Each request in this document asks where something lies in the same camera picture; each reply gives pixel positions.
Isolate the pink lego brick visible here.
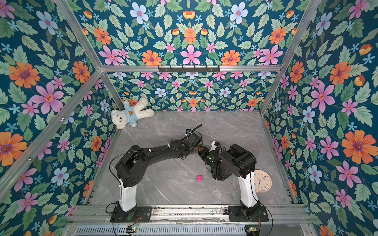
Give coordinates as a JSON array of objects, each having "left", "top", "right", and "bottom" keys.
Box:
[{"left": 196, "top": 175, "right": 203, "bottom": 182}]

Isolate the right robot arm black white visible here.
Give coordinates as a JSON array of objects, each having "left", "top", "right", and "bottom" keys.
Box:
[{"left": 198, "top": 141, "right": 261, "bottom": 220}]

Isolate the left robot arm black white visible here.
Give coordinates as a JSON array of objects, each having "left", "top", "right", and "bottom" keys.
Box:
[{"left": 112, "top": 124, "right": 203, "bottom": 213}]

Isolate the beige round clock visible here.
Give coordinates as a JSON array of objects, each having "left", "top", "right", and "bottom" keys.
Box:
[{"left": 254, "top": 170, "right": 272, "bottom": 192}]

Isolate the white teddy bear blue shirt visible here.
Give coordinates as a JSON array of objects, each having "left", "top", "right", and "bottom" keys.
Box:
[{"left": 111, "top": 97, "right": 155, "bottom": 129}]

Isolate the white ventilation grille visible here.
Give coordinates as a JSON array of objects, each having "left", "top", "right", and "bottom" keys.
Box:
[{"left": 75, "top": 225, "right": 247, "bottom": 236}]

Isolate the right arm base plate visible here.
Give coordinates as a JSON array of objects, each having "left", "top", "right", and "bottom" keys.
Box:
[{"left": 224, "top": 206, "right": 270, "bottom": 222}]

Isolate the black hook rail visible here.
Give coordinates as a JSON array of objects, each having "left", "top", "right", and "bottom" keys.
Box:
[{"left": 158, "top": 65, "right": 221, "bottom": 73}]

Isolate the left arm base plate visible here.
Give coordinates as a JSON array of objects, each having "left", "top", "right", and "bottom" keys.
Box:
[{"left": 110, "top": 206, "right": 152, "bottom": 223}]

